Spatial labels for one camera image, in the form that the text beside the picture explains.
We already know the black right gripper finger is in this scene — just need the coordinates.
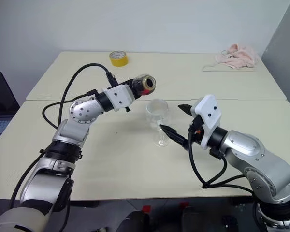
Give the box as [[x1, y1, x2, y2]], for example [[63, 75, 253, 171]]
[[177, 103, 193, 116], [159, 124, 189, 151]]

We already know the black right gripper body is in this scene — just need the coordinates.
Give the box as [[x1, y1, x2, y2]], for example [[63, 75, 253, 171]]
[[188, 113, 205, 146]]

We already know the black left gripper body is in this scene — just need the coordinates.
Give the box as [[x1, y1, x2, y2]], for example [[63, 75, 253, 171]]
[[130, 83, 139, 101]]

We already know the small yellow-capped bottle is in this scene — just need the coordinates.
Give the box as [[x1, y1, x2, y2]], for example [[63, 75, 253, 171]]
[[131, 73, 158, 98]]

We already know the clear wine glass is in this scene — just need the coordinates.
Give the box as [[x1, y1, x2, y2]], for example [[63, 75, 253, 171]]
[[145, 98, 170, 148]]

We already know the yellow tape roll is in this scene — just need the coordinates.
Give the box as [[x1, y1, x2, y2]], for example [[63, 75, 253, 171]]
[[109, 50, 130, 68]]

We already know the dark rounded shape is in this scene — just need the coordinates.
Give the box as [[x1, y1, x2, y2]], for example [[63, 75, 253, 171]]
[[116, 209, 151, 232]]

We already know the dark laptop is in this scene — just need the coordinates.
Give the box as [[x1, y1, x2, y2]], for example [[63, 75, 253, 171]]
[[0, 71, 21, 151]]

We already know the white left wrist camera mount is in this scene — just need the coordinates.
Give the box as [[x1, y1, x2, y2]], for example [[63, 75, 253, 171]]
[[102, 84, 136, 112]]

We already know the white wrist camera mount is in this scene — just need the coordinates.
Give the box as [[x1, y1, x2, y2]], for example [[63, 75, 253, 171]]
[[102, 84, 136, 112], [191, 94, 223, 149]]

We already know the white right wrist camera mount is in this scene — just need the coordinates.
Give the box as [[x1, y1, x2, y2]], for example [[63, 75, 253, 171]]
[[191, 94, 223, 149]]

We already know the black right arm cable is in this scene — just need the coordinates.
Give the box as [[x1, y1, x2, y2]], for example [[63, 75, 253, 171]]
[[187, 123, 256, 195]]

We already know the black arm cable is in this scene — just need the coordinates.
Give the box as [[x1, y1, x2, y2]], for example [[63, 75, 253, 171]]
[[42, 63, 119, 130], [187, 123, 256, 195]]

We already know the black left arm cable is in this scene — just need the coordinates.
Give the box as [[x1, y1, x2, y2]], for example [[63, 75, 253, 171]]
[[42, 63, 119, 130]]

